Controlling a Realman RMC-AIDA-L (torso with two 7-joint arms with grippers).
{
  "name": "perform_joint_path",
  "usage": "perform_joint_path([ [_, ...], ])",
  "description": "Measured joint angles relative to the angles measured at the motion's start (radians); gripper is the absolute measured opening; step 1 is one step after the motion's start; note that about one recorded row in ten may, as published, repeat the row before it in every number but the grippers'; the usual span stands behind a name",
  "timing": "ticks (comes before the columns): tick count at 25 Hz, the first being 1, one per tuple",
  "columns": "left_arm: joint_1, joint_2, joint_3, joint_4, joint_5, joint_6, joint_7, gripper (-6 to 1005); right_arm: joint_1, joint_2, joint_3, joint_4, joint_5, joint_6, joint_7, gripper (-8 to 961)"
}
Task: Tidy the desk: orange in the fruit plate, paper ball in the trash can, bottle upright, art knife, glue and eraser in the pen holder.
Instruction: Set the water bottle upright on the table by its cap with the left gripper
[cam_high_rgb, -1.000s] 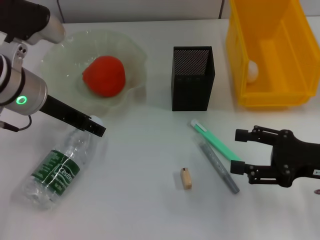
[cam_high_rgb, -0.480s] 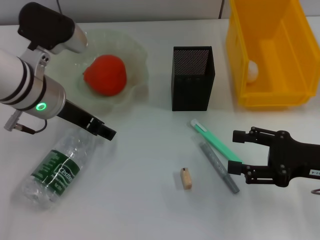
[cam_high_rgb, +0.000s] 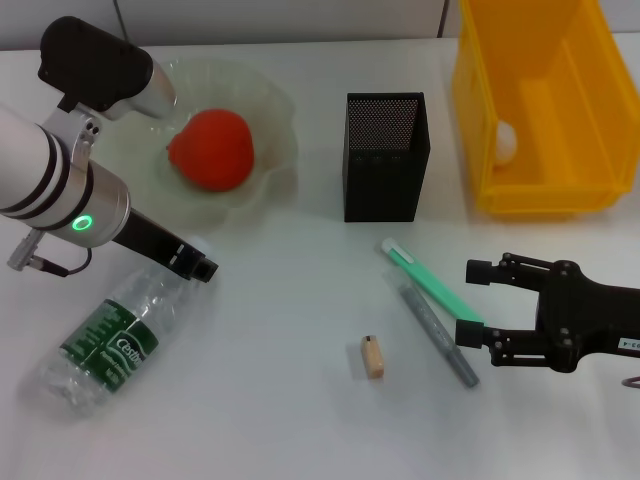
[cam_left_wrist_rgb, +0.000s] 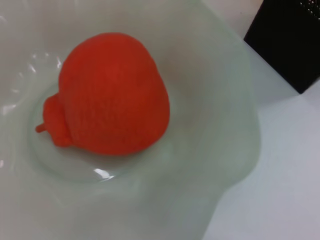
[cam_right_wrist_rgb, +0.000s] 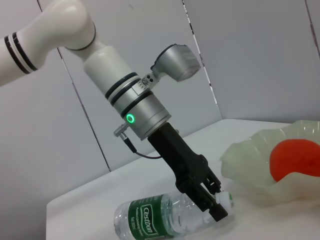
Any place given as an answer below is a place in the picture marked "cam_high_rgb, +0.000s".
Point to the clear green-label water bottle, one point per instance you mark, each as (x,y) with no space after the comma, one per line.
(110,345)

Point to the yellow plastic bin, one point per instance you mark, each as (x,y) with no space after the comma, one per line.
(550,100)

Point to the black mesh pen holder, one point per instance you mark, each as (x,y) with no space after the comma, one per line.
(385,180)

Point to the orange fruit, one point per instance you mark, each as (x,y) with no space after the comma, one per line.
(215,150)

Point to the green pen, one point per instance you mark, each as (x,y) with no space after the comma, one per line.
(430,280)

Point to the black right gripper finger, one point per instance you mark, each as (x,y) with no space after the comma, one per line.
(500,272)
(510,347)

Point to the translucent wavy fruit plate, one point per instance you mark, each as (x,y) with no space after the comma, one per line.
(270,115)

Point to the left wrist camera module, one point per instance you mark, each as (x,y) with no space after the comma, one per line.
(90,65)

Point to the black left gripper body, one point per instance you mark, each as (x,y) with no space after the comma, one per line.
(147,237)

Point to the grey marker pen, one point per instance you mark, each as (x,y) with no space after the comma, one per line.
(440,335)

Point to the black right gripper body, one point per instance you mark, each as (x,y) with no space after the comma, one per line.
(590,320)

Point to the small beige eraser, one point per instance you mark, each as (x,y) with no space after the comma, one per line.
(373,357)

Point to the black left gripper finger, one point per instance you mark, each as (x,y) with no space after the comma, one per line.
(195,265)

